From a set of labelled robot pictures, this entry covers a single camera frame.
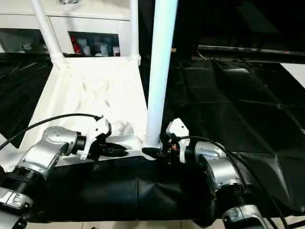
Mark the white plastic table top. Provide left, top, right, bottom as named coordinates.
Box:
left=0, top=56, right=165, bottom=173

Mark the white plastic table leg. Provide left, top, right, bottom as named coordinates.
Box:
left=128, top=0, right=142, bottom=65
left=142, top=0, right=179, bottom=150
left=30, top=0, right=70, bottom=69
left=0, top=146, right=17, bottom=173

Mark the black work surface mat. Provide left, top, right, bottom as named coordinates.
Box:
left=0, top=51, right=305, bottom=227

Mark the red white bottle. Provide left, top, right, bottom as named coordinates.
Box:
left=71, top=35, right=83, bottom=54

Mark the white glass-door cabinet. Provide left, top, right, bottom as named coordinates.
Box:
left=0, top=0, right=139, bottom=58

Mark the dark grey tube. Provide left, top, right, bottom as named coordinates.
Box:
left=197, top=44, right=305, bottom=56

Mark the black backdrop cloth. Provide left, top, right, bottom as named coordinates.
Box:
left=138, top=0, right=305, bottom=60

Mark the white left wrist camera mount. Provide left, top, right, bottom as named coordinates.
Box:
left=80, top=116, right=113, bottom=161

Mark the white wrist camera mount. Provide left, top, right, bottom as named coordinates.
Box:
left=165, top=117, right=191, bottom=165
left=80, top=116, right=113, bottom=161

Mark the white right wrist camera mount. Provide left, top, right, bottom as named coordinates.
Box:
left=165, top=117, right=191, bottom=165

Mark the black left wrist camera cable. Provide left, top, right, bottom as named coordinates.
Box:
left=0, top=113, right=105, bottom=150

